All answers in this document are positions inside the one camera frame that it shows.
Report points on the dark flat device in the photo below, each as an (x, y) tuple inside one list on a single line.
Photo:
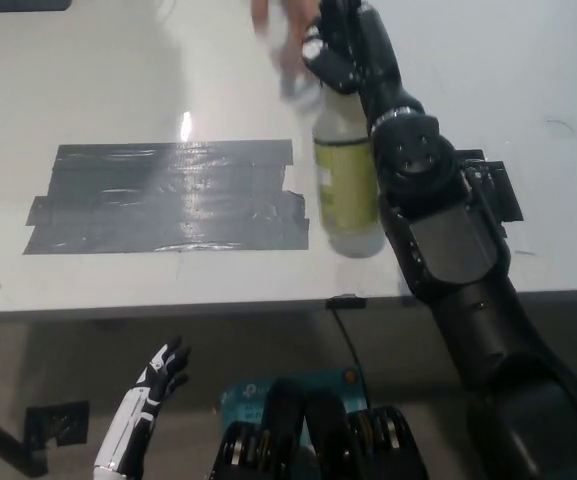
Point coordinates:
[(18, 4)]

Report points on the black table leg bar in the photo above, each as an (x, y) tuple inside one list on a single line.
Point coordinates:
[(3, 440)]

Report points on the black tape tab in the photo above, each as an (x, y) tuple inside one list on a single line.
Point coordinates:
[(345, 302)]

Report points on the black floor tape patch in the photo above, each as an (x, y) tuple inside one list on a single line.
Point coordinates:
[(58, 422)]

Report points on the small black tape patch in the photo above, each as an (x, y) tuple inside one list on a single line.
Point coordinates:
[(510, 200)]

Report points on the black robot torso blocks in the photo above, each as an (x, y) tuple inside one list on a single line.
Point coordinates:
[(318, 440)]

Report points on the large grey tape patch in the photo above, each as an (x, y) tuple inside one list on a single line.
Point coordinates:
[(168, 200)]

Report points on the spray bottle with black trigger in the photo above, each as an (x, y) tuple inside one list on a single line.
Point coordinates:
[(347, 195)]

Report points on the teal router box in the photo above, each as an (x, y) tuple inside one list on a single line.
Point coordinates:
[(245, 399)]

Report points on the person hand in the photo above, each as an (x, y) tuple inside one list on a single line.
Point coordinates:
[(280, 30)]

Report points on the right robot hand black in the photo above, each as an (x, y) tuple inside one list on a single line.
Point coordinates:
[(363, 55)]

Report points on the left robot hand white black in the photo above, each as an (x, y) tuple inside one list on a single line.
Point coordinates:
[(164, 372)]

